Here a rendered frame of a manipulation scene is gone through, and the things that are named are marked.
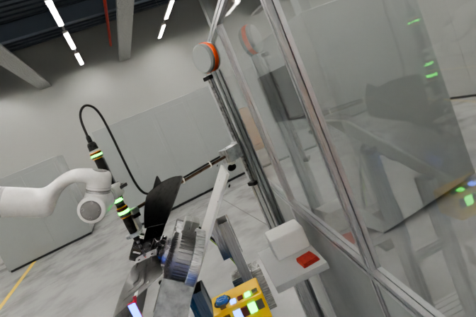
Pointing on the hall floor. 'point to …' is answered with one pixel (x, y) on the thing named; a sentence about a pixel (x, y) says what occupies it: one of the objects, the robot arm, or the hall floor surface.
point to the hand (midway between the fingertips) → (112, 187)
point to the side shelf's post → (307, 299)
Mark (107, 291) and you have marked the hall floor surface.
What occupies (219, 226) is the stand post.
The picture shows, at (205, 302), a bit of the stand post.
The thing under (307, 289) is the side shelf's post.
